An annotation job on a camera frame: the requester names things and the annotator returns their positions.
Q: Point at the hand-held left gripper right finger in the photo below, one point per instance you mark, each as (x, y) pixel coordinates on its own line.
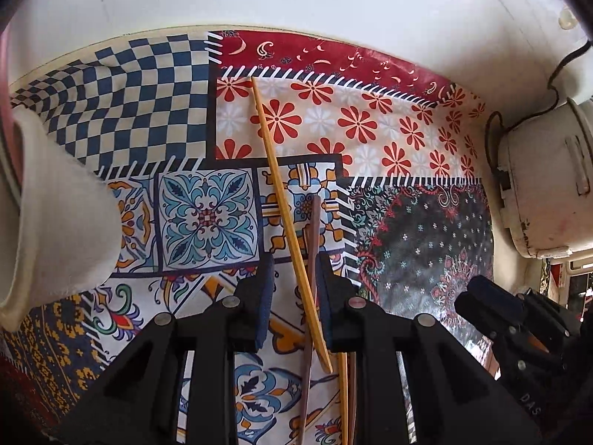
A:
(334, 315)

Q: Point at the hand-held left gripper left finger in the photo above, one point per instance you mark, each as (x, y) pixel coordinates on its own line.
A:
(264, 306)

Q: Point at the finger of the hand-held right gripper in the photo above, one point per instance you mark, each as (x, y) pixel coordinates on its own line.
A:
(500, 294)
(484, 317)

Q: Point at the yellow wooden chopstick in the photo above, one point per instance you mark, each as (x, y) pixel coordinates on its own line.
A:
(278, 171)
(343, 398)

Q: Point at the brown wooden chopstick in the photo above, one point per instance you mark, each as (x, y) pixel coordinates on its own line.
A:
(316, 227)
(352, 398)

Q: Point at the white ribbed ceramic cup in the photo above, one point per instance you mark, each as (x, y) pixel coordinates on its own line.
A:
(60, 222)

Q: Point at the patterned patchwork mat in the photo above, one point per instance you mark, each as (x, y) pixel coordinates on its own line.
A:
(407, 241)

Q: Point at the white rice cooker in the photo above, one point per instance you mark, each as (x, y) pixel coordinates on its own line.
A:
(551, 185)

